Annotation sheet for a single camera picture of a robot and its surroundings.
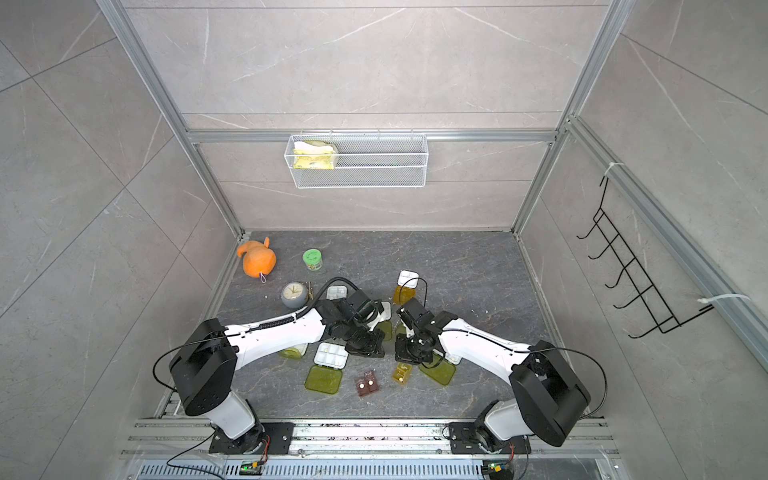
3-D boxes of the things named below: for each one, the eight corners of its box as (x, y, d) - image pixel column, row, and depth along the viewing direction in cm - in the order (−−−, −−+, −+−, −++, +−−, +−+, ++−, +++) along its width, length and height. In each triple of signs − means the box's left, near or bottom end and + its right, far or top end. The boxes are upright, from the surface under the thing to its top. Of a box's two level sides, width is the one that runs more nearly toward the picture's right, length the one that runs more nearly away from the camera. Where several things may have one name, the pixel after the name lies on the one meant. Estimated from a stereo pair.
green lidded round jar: (303, 271, 110) (300, 263, 106) (307, 256, 115) (304, 248, 111) (321, 271, 110) (319, 263, 106) (324, 256, 115) (322, 248, 111)
